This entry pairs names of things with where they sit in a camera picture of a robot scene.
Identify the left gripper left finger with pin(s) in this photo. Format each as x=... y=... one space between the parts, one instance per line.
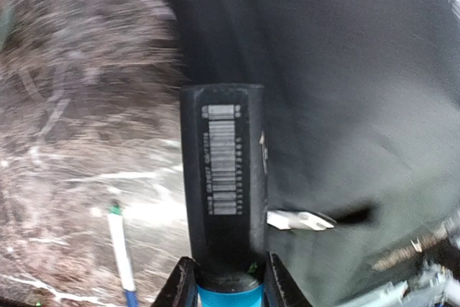
x=180 y=289

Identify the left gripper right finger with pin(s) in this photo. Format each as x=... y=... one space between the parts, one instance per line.
x=280 y=289

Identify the blue capped marker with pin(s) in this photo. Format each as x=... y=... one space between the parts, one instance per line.
x=225 y=182

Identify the black student bag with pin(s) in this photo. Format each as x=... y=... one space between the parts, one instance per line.
x=362 y=111

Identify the blue ballpoint pen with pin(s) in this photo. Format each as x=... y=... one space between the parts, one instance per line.
x=123 y=262

